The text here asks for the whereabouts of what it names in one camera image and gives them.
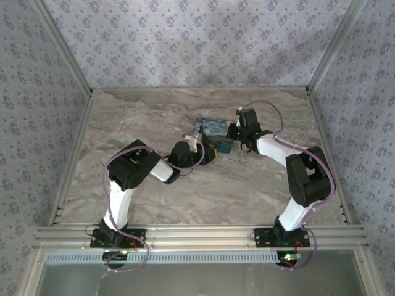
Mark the aluminium frame post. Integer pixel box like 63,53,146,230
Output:
30,0,94,97
304,0,368,95

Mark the grey metal panel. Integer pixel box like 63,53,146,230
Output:
35,261,371,296

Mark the blue starry night tin box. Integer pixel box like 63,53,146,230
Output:
192,117,235,154

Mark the aluminium frame leg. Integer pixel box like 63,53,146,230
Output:
354,249,385,296
15,248,48,296

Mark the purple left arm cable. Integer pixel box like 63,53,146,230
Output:
101,141,206,273

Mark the aluminium table side rail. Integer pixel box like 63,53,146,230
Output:
305,88,355,228
48,91,95,228

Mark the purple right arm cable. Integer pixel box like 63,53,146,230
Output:
240,101,336,272

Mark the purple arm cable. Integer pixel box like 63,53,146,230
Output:
240,101,336,272
101,141,206,273

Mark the aluminium mounting rail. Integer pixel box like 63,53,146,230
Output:
33,224,370,250

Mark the grey slotted cable duct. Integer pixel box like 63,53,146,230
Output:
45,250,283,265

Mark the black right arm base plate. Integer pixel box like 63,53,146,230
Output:
254,226,310,249

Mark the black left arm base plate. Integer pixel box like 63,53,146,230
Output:
90,227,146,249

